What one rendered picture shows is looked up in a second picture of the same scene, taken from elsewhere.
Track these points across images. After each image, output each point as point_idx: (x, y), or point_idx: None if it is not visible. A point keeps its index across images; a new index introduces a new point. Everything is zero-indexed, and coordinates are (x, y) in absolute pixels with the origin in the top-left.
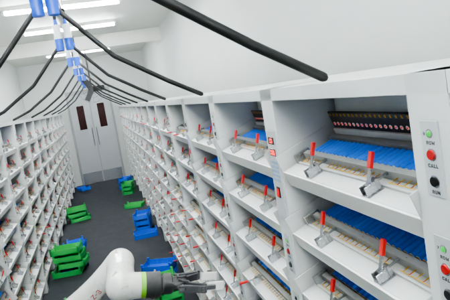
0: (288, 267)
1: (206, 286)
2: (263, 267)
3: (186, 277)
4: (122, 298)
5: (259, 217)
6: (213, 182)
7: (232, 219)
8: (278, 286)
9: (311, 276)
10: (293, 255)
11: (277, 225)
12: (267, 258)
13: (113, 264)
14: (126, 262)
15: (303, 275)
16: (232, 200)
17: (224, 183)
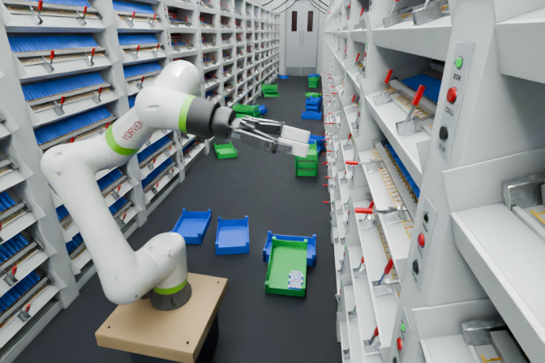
0: (435, 142)
1: (274, 143)
2: (388, 152)
3: (258, 125)
4: (150, 122)
5: (405, 49)
6: (360, 30)
7: (366, 74)
8: (399, 184)
9: (500, 179)
10: (465, 104)
11: (443, 33)
12: (395, 128)
13: (160, 74)
14: (178, 78)
15: (475, 169)
16: (373, 44)
17: (369, 13)
